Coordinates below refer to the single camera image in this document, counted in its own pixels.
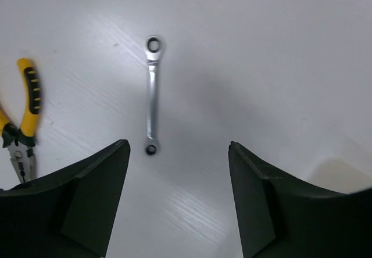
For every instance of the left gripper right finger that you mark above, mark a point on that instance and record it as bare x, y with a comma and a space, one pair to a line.
280, 215

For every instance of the small silver wrench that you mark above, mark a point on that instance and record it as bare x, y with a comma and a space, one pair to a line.
154, 49

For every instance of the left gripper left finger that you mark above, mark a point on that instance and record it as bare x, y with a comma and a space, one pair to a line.
67, 213

